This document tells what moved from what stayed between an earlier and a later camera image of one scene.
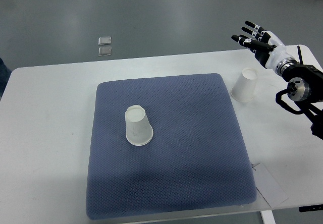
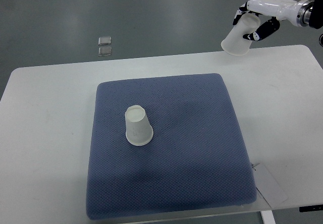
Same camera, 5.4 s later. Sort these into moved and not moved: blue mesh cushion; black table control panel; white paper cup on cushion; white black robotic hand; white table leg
Moved: white black robotic hand
Not moved: white paper cup on cushion; blue mesh cushion; black table control panel; white table leg
